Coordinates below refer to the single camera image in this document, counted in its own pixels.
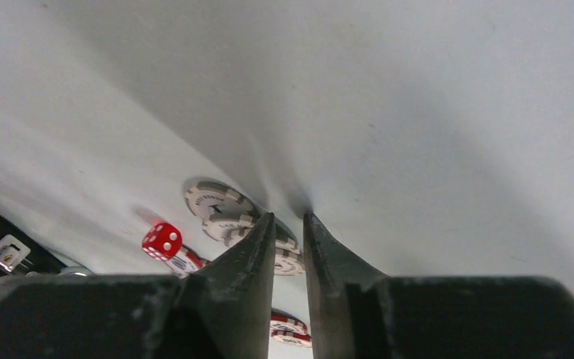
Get red die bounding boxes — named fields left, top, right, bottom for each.
left=141, top=222, right=183, bottom=262

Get black poker set case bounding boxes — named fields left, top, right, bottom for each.
left=0, top=215, right=93, bottom=278

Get white red chip stack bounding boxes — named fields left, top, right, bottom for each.
left=184, top=180, right=312, bottom=349

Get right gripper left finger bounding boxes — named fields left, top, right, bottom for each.
left=0, top=212, right=276, bottom=358

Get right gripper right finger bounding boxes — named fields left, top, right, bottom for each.
left=303, top=213, right=574, bottom=358

